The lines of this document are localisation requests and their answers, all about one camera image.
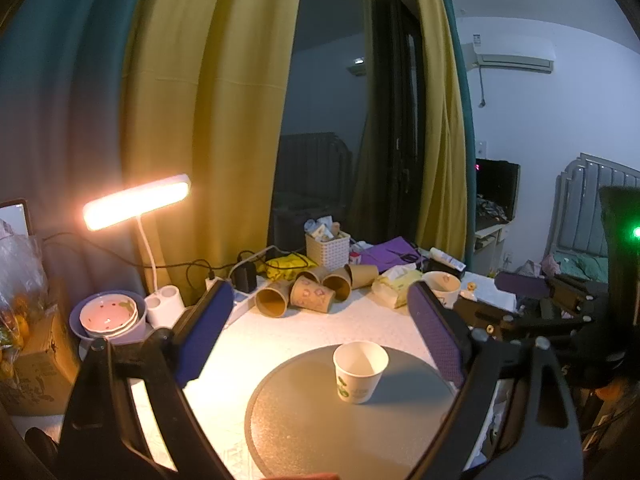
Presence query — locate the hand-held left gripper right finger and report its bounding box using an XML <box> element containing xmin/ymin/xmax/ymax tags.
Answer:
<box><xmin>406</xmin><ymin>280</ymin><xmax>586</xmax><ymax>480</ymax></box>

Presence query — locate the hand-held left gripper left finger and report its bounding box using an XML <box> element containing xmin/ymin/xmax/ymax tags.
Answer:
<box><xmin>59</xmin><ymin>280</ymin><xmax>236</xmax><ymax>480</ymax></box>

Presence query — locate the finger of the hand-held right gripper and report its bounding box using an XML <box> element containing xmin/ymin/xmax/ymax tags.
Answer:
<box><xmin>494</xmin><ymin>269</ymin><xmax>609</xmax><ymax>323</ymax></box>
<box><xmin>453</xmin><ymin>299</ymin><xmax>602</xmax><ymax>342</ymax></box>

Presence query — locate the white paper cup green print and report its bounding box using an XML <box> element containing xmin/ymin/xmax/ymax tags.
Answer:
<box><xmin>332</xmin><ymin>342</ymin><xmax>390</xmax><ymax>405</ymax></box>

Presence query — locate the brown paper cup purple print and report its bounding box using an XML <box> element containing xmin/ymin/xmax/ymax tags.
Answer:
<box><xmin>290</xmin><ymin>275</ymin><xmax>336</xmax><ymax>314</ymax></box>

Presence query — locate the white paper sheet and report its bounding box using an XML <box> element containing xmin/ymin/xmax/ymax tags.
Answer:
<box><xmin>459</xmin><ymin>272</ymin><xmax>519</xmax><ymax>313</ymax></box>

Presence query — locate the white mug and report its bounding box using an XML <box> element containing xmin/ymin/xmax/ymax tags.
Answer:
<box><xmin>422</xmin><ymin>270</ymin><xmax>462</xmax><ymax>309</ymax></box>

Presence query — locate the white power strip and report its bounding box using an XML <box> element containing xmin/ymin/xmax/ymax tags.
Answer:
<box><xmin>205</xmin><ymin>255</ymin><xmax>273</xmax><ymax>330</ymax></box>

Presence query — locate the white side cabinet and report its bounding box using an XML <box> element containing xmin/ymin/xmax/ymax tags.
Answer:
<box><xmin>472</xmin><ymin>220</ymin><xmax>516</xmax><ymax>277</ymax></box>

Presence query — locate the yellow tissue pack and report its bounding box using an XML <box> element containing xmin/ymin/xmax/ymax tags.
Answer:
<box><xmin>371</xmin><ymin>265</ymin><xmax>426</xmax><ymax>309</ymax></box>

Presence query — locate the white tube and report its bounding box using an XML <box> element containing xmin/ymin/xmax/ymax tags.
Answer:
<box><xmin>428</xmin><ymin>247</ymin><xmax>466</xmax><ymax>272</ymax></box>

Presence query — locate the black power adapter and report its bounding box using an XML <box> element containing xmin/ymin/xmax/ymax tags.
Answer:
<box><xmin>230</xmin><ymin>262</ymin><xmax>257</xmax><ymax>294</ymax></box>

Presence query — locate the grey padded headboard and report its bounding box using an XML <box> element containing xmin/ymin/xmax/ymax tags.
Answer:
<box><xmin>547</xmin><ymin>152</ymin><xmax>640</xmax><ymax>283</ymax></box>

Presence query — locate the purple cloth bag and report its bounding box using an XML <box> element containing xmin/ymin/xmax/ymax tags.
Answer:
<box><xmin>357</xmin><ymin>236</ymin><xmax>432</xmax><ymax>274</ymax></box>

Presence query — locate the pink and white bowl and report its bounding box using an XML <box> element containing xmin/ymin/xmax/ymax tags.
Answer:
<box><xmin>80</xmin><ymin>295</ymin><xmax>139</xmax><ymax>339</ymax></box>

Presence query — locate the black monitor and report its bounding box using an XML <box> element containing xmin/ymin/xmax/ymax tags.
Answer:
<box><xmin>474</xmin><ymin>158</ymin><xmax>521</xmax><ymax>222</ymax></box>

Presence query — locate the yellow snack packet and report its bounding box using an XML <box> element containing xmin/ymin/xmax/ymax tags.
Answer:
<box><xmin>264</xmin><ymin>254</ymin><xmax>319</xmax><ymax>281</ymax></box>

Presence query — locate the grey round mat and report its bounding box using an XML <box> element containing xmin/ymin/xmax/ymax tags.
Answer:
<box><xmin>245</xmin><ymin>344</ymin><xmax>461</xmax><ymax>480</ymax></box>

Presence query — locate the stack of white bowls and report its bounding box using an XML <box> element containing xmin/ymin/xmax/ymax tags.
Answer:
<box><xmin>69</xmin><ymin>290</ymin><xmax>149</xmax><ymax>347</ymax></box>

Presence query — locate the white woven basket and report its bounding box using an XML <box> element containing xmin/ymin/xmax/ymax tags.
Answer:
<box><xmin>304</xmin><ymin>217</ymin><xmax>352</xmax><ymax>271</ymax></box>

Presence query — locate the white desk lamp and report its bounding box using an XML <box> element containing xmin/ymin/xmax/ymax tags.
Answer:
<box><xmin>82</xmin><ymin>174</ymin><xmax>193</xmax><ymax>331</ymax></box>

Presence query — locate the narrow teal curtain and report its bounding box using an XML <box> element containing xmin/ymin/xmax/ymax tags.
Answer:
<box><xmin>436</xmin><ymin>0</ymin><xmax>477</xmax><ymax>275</ymax></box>

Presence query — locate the cardboard box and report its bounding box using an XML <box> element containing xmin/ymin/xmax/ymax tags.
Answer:
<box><xmin>0</xmin><ymin>304</ymin><xmax>82</xmax><ymax>417</ymax></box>

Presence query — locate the narrow yellow curtain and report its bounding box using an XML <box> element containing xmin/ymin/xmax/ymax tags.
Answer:
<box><xmin>407</xmin><ymin>0</ymin><xmax>469</xmax><ymax>252</ymax></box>

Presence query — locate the clear plastic bag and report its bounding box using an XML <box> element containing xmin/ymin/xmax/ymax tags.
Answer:
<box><xmin>0</xmin><ymin>220</ymin><xmax>52</xmax><ymax>393</ymax></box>

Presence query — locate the tablet screen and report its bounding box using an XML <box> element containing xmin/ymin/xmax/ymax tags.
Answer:
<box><xmin>0</xmin><ymin>198</ymin><xmax>34</xmax><ymax>242</ymax></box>

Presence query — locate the wide yellow curtain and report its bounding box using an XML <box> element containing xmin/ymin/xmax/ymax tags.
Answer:
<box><xmin>121</xmin><ymin>0</ymin><xmax>307</xmax><ymax>307</ymax></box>

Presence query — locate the white air conditioner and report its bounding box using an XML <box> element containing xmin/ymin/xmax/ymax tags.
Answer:
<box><xmin>462</xmin><ymin>34</ymin><xmax>557</xmax><ymax>74</ymax></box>

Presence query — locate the dark sliding glass door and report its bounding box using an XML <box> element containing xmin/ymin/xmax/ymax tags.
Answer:
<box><xmin>269</xmin><ymin>0</ymin><xmax>427</xmax><ymax>257</ymax></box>

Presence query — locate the wide teal curtain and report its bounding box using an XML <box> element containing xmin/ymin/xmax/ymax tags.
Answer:
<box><xmin>0</xmin><ymin>0</ymin><xmax>153</xmax><ymax>293</ymax></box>

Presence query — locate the black cable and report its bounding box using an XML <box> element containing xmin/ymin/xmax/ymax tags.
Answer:
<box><xmin>41</xmin><ymin>232</ymin><xmax>236</xmax><ymax>292</ymax></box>

